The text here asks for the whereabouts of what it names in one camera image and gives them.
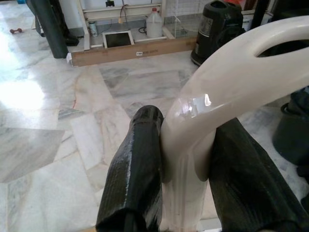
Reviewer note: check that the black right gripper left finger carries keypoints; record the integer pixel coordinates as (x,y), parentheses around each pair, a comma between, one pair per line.
(135,169)

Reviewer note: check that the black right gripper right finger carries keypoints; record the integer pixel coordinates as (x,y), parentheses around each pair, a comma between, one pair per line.
(241,183)

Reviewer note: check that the black bucket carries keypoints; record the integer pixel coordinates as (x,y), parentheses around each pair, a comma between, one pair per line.
(289,135)

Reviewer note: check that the long cardboard box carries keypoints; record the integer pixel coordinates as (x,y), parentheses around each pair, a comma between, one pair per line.
(120,54)

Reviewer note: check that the white framed tablet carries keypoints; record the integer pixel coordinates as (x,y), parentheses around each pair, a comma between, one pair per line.
(118,39)

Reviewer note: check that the white plastic jug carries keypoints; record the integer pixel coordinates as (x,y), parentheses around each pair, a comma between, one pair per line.
(154,26)

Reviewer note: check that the small grey bottle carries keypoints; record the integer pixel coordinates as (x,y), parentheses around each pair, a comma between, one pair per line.
(93,29)

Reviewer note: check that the white shelf rack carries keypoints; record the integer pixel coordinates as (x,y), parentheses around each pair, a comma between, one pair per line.
(86,14)

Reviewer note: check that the dark green rolled mat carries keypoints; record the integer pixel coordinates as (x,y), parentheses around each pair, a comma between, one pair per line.
(53,29)

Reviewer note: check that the small dumbbell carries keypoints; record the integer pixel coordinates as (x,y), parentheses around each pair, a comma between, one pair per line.
(15,31)

